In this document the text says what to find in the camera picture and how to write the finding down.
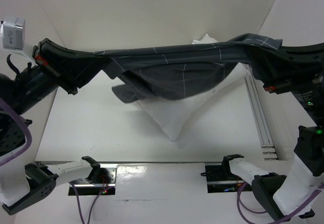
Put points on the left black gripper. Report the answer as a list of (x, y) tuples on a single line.
[(69, 68)]

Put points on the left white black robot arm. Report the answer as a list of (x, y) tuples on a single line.
[(23, 185)]

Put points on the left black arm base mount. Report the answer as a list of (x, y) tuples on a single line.
[(103, 181)]

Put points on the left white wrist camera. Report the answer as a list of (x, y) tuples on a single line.
[(13, 38)]

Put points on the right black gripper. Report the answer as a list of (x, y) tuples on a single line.
[(289, 83)]

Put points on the aluminium rail at table edge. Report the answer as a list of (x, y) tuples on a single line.
[(267, 146)]

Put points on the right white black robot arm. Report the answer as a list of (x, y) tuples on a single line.
[(292, 194)]

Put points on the dark grey checked pillowcase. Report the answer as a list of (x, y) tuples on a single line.
[(178, 72)]

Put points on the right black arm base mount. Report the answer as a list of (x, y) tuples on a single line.
[(218, 181)]

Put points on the white pillow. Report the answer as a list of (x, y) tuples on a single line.
[(171, 116)]

